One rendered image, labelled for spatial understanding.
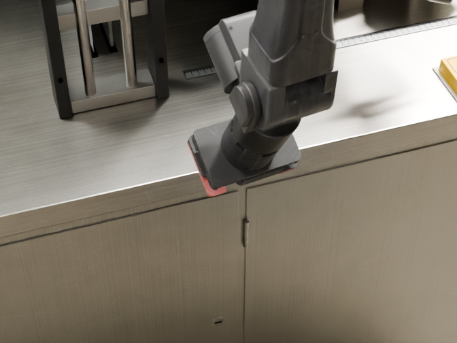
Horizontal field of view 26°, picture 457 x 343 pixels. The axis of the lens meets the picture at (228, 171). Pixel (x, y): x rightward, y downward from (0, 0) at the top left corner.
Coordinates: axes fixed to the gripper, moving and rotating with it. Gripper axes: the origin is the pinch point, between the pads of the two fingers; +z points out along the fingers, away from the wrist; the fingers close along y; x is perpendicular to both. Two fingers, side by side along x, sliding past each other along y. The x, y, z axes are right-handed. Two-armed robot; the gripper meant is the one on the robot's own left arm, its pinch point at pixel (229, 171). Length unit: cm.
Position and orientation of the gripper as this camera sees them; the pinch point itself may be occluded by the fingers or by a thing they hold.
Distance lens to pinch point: 111.5
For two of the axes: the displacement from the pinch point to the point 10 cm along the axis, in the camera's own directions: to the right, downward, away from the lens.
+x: 3.6, 9.1, -2.1
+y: -9.1, 3.0, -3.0
